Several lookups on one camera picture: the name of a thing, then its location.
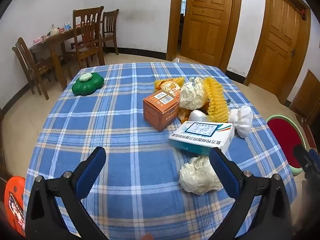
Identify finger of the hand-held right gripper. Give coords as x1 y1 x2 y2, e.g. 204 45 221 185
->
293 144 320 180

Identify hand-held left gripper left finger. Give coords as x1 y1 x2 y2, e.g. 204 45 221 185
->
25 146 110 240

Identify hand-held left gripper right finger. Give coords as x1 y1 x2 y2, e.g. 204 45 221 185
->
209 147 297 240

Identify cream tissue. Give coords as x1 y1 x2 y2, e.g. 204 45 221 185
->
179 77 208 110
179 155 223 195

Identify red bucket with green rim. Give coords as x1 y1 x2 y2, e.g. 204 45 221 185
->
265 114 307 177

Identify white teal medicine box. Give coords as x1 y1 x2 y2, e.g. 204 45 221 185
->
168 121 235 157

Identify white plastic bag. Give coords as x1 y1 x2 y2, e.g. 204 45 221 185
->
229 106 253 138
188 109 209 125

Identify yellow orange snack bag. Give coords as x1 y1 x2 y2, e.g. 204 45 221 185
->
154 77 186 98

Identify red door mat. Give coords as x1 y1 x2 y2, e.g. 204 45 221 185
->
300 122 318 150

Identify blue plaid tablecloth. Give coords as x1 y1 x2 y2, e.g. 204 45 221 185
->
24 62 298 240

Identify white tied plastic bag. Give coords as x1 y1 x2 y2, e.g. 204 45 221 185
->
229 106 253 138

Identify low wooden cabinet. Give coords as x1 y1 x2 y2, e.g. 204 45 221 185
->
290 69 320 125

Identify yellow foam fruit net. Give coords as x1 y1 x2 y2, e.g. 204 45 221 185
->
204 77 229 121

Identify orange plastic stool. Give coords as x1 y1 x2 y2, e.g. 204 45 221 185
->
4 176 27 237

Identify green cloud-shaped toy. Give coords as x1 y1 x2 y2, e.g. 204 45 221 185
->
72 72 105 96

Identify orange cardboard box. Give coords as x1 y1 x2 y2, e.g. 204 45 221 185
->
143 90 180 132

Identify wooden panel door with latch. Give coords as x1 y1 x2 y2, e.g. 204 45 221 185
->
260 0 304 94

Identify wooden dining table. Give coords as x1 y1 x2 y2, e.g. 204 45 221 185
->
29 27 84 90

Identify tall wooden dining chair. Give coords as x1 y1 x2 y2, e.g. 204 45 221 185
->
70 6 105 69

